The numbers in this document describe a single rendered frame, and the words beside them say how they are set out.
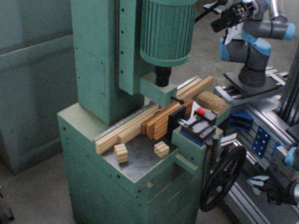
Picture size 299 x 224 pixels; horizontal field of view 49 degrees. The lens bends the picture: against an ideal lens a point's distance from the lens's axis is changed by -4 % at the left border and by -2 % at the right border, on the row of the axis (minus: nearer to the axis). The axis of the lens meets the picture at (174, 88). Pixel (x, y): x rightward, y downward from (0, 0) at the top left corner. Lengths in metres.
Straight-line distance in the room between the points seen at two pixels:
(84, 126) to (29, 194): 0.93
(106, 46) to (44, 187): 1.30
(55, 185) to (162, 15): 1.55
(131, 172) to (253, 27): 0.75
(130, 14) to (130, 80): 0.26
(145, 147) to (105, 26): 0.46
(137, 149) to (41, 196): 1.16
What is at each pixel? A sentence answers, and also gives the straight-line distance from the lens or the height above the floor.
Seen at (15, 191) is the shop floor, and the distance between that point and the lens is 2.35.
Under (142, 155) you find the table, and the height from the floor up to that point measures 0.90.
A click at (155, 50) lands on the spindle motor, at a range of 1.11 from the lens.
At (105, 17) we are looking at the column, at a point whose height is 1.30.
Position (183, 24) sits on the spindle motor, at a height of 1.35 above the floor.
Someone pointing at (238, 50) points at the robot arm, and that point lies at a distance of 1.71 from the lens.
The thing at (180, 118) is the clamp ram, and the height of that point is 0.96.
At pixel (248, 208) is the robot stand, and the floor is 0.23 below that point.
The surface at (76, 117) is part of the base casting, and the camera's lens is 1.53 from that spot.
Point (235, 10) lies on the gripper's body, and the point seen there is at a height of 1.36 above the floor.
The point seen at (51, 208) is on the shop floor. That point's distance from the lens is 2.22.
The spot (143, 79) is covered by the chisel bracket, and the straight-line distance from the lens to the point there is 1.28.
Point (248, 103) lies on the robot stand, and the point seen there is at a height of 0.73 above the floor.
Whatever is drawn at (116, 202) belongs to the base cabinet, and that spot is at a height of 0.53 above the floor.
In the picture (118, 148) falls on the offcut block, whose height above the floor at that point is 0.95.
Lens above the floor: 1.79
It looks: 35 degrees down
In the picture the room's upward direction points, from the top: 7 degrees clockwise
